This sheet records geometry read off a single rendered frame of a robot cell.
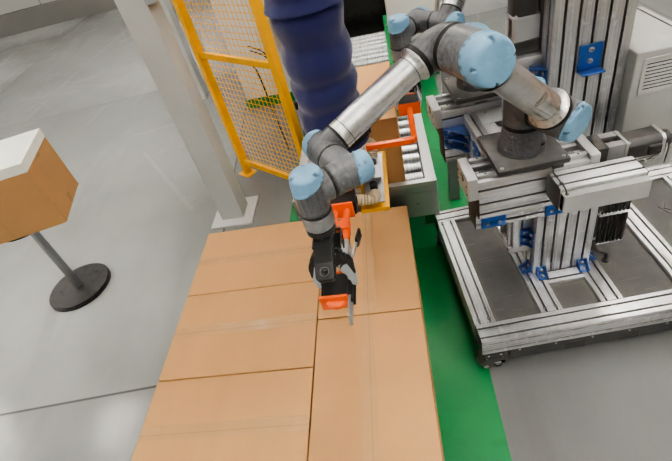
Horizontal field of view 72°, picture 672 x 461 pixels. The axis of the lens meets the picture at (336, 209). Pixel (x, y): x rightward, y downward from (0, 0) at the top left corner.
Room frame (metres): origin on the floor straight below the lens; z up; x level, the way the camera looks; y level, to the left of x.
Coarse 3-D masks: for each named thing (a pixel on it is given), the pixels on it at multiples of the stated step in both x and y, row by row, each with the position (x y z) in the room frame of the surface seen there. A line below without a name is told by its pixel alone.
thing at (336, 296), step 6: (342, 276) 0.83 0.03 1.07; (330, 282) 0.82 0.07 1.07; (336, 282) 0.82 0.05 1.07; (342, 282) 0.81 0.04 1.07; (324, 288) 0.81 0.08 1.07; (330, 288) 0.80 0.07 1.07; (336, 288) 0.80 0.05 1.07; (342, 288) 0.79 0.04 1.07; (324, 294) 0.79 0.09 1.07; (330, 294) 0.78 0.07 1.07; (336, 294) 0.78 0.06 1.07; (342, 294) 0.77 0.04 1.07; (324, 300) 0.78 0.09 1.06; (330, 300) 0.77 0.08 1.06; (336, 300) 0.77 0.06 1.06; (324, 306) 0.78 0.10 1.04
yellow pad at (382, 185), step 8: (384, 152) 1.52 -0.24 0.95; (376, 160) 1.48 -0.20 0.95; (384, 160) 1.47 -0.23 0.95; (384, 168) 1.42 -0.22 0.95; (384, 176) 1.37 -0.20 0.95; (368, 184) 1.34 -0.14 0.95; (376, 184) 1.30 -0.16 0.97; (384, 184) 1.33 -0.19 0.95; (368, 192) 1.30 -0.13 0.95; (384, 192) 1.28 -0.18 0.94; (384, 200) 1.23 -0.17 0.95; (368, 208) 1.22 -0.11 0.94; (376, 208) 1.21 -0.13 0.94; (384, 208) 1.21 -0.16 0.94
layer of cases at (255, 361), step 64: (256, 256) 1.59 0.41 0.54; (384, 256) 1.37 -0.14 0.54; (192, 320) 1.31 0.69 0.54; (256, 320) 1.22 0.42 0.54; (320, 320) 1.13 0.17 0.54; (384, 320) 1.05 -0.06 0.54; (192, 384) 1.01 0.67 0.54; (256, 384) 0.94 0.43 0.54; (320, 384) 0.87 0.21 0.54; (384, 384) 0.81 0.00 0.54; (192, 448) 0.78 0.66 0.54; (256, 448) 0.72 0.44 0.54; (320, 448) 0.67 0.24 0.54; (384, 448) 0.62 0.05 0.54
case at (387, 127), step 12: (360, 72) 2.30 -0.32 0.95; (372, 72) 2.26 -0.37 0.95; (360, 84) 2.16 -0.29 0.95; (384, 120) 1.77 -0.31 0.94; (396, 120) 1.76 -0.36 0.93; (372, 132) 1.78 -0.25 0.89; (384, 132) 1.77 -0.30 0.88; (396, 132) 1.76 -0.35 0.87; (396, 156) 1.76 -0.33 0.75; (396, 168) 1.77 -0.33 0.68; (396, 180) 1.77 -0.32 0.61
